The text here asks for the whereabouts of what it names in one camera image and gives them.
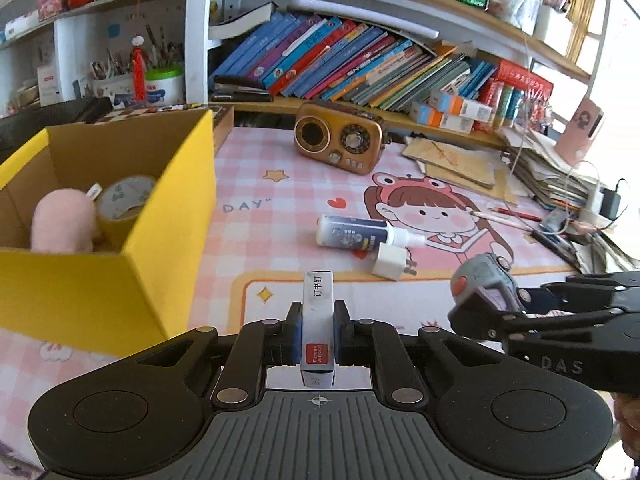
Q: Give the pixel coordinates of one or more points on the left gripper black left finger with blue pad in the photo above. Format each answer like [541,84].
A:
[243,360]

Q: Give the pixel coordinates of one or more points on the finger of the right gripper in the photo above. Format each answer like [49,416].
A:
[482,318]
[585,289]

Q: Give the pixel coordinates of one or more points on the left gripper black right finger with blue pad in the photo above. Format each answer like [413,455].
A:
[388,355]

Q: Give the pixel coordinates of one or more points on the grey toy car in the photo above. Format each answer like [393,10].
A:
[489,275]

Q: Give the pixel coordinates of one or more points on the white staples box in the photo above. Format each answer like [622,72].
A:
[318,361]

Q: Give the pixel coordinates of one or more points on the white charger plug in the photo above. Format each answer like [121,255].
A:
[393,263]

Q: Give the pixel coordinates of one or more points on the pink cartoon table mat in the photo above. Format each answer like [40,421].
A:
[261,242]

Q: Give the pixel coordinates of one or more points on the white glue bottle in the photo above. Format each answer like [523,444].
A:
[363,234]

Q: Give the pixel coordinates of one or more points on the stack of papers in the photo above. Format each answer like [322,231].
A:
[575,190]

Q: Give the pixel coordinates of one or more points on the yellow cardboard box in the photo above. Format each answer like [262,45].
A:
[135,288]

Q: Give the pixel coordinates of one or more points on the brown envelopes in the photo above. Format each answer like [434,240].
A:
[478,171]

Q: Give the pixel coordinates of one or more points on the yellow tape roll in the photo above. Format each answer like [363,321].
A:
[119,207]

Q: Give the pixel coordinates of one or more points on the brown retro radio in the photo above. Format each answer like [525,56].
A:
[340,136]

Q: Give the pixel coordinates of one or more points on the orange white medicine box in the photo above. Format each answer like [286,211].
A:
[451,104]

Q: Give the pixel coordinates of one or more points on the pink plush toy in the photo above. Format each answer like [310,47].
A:
[64,222]

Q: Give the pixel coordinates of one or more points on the wooden bookshelf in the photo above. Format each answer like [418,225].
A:
[424,21]

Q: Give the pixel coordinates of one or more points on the green lid white jar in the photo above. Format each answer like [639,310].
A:
[165,85]

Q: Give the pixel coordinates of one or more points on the white pen holder cup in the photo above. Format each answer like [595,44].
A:
[115,88]

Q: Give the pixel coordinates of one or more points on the red tassel pendant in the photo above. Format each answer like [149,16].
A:
[138,68]

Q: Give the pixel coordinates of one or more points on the black electronic keyboard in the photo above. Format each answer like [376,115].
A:
[17,129]

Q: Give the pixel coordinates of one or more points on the white cubby shelf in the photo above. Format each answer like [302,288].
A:
[71,41]

